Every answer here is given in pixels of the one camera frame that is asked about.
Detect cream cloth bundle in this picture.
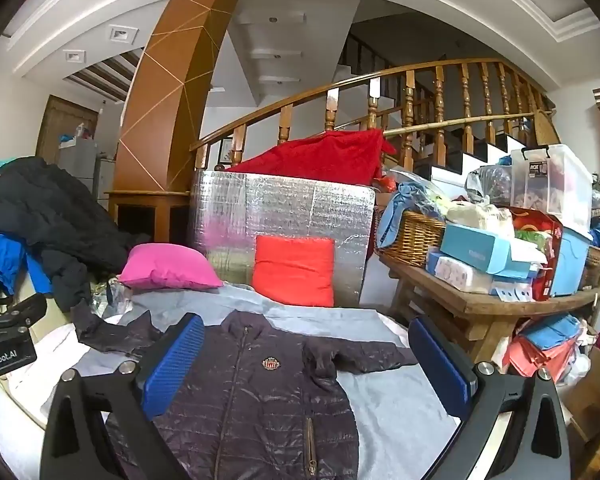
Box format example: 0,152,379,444
447,201,516,238

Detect white tissue pack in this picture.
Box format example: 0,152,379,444
426,250,493,295

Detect silver foil insulation mat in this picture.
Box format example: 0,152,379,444
187,170,377,308

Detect clear plastic storage box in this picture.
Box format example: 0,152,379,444
510,144,595,236

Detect grey cabinet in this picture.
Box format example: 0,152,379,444
57,137,116,196

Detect light blue plastic bin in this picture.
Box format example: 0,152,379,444
550,227,592,297

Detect blue jacket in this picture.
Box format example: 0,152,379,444
0,232,56,296

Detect red clothes pile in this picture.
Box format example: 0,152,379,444
502,332,578,383

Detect pink pillow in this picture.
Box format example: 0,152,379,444
117,243,224,291

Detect small wicker basket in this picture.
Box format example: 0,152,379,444
585,245,600,286

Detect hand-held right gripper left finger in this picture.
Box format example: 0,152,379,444
40,312,206,480

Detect red pillow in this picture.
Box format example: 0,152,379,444
252,235,337,307

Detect grey blanket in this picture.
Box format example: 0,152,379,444
45,282,461,480

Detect dark purple quilted jacket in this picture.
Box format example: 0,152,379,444
72,300,418,480

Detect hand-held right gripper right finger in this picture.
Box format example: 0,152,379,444
407,314,573,480

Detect staircase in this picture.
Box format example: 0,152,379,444
415,125,546,186

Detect wooden table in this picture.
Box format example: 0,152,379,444
375,250,600,366

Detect blue cloth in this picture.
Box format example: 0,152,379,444
377,180,446,248

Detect black coat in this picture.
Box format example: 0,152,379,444
0,156,151,311

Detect red gift bag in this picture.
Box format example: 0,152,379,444
510,206,563,301

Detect red blanket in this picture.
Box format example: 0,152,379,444
227,128,398,186

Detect wooden column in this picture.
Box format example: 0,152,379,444
105,0,248,246

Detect teal cardboard box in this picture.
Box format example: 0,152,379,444
440,223,512,274

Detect crinkled silver foil sheet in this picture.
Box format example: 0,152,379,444
87,282,131,318

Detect wooden stair railing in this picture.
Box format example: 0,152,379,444
190,57,556,171

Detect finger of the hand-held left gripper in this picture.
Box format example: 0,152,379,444
0,294,48,334

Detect wooden door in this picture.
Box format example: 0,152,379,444
35,95,101,166

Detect grey plastic bag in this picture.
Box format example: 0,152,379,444
465,164,513,206

